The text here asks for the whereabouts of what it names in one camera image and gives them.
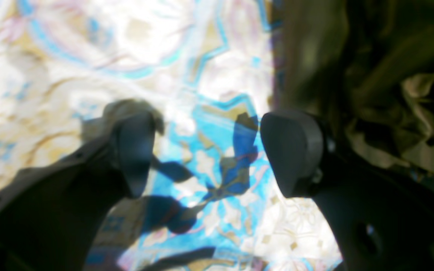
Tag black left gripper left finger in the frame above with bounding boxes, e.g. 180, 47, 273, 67
0, 111, 156, 271

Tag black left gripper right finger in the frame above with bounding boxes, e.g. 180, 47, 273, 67
260, 110, 434, 271

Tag camouflage T-shirt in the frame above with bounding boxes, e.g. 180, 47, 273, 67
272, 0, 434, 192

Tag patterned tablecloth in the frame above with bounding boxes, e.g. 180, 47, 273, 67
0, 0, 341, 271

